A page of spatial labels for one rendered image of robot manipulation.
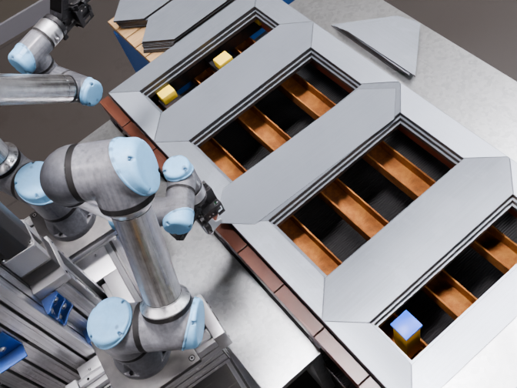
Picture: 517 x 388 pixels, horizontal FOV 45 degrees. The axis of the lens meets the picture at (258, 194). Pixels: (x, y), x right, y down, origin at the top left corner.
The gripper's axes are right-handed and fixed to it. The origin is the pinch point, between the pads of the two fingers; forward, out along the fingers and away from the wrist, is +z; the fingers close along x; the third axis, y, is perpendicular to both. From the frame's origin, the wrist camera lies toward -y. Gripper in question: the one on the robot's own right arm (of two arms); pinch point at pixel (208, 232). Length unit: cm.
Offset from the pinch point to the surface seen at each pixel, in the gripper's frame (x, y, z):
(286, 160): 5.0, 35.2, 5.8
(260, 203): -1.0, 18.8, 5.6
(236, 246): -5.0, 4.4, 9.2
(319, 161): -3.3, 42.1, 5.8
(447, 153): -30, 71, 8
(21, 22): 266, 17, 89
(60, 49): 230, 23, 95
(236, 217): 0.8, 10.4, 5.5
